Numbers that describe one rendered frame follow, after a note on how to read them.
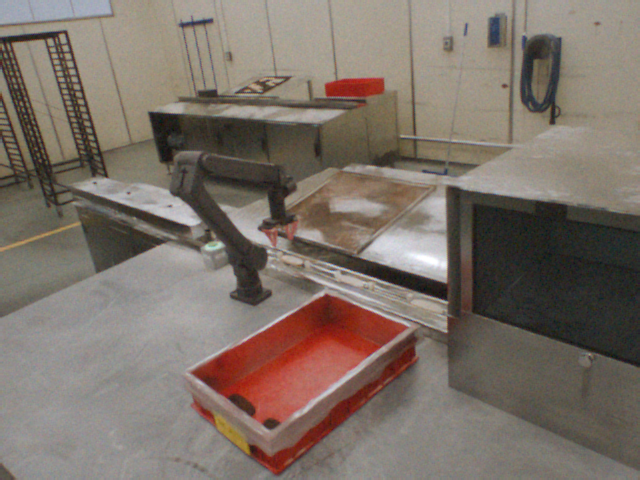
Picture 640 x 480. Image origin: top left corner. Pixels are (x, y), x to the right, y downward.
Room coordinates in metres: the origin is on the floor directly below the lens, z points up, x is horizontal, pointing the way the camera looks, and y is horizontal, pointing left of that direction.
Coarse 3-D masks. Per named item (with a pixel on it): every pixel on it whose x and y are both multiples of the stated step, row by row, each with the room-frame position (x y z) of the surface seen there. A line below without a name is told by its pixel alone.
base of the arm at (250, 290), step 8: (256, 272) 1.50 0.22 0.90; (240, 280) 1.47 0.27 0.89; (248, 280) 1.46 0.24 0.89; (256, 280) 1.48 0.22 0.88; (240, 288) 1.47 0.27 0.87; (248, 288) 1.46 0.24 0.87; (256, 288) 1.47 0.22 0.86; (264, 288) 1.51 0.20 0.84; (232, 296) 1.49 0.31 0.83; (240, 296) 1.47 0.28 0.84; (248, 296) 1.46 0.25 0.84; (256, 296) 1.46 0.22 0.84; (264, 296) 1.46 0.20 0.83; (256, 304) 1.43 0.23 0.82
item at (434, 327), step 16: (96, 208) 2.64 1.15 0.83; (144, 224) 2.26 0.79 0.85; (176, 240) 2.06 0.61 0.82; (192, 240) 1.96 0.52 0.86; (208, 240) 1.92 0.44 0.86; (272, 272) 1.60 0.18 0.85; (288, 272) 1.55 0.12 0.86; (304, 272) 1.54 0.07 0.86; (304, 288) 1.49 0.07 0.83; (320, 288) 1.43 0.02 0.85; (336, 288) 1.40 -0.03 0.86; (352, 288) 1.39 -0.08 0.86; (384, 304) 1.27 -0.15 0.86; (400, 304) 1.26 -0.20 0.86; (416, 320) 1.17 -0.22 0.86; (432, 320) 1.16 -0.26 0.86; (432, 336) 1.14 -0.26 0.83
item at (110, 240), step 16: (160, 192) 2.86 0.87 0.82; (80, 208) 2.81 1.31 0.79; (224, 208) 2.44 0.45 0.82; (96, 224) 2.69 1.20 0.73; (112, 224) 2.53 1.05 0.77; (128, 224) 2.37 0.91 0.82; (96, 240) 2.74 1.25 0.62; (112, 240) 2.58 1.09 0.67; (128, 240) 2.43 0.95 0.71; (144, 240) 2.30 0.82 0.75; (160, 240) 2.17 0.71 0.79; (96, 256) 2.80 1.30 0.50; (112, 256) 2.62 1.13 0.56; (128, 256) 2.47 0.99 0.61; (96, 272) 2.86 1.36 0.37
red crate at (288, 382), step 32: (288, 352) 1.15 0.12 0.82; (320, 352) 1.14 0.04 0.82; (352, 352) 1.12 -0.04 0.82; (256, 384) 1.04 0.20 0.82; (288, 384) 1.02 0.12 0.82; (320, 384) 1.01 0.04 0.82; (384, 384) 0.97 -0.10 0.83; (256, 416) 0.92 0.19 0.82; (288, 416) 0.91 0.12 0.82; (256, 448) 0.80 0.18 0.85; (288, 448) 0.78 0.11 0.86
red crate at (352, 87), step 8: (344, 80) 5.73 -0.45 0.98; (352, 80) 5.68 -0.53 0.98; (360, 80) 5.61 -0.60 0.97; (368, 80) 5.54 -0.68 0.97; (376, 80) 5.30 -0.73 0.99; (328, 88) 5.46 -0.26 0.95; (336, 88) 5.39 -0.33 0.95; (344, 88) 5.32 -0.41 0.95; (352, 88) 5.25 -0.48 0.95; (360, 88) 5.18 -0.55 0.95; (368, 88) 5.20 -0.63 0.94; (376, 88) 5.30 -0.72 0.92; (328, 96) 5.47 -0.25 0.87; (336, 96) 5.39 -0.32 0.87; (344, 96) 5.32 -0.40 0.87; (352, 96) 5.25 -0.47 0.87; (360, 96) 5.19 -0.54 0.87
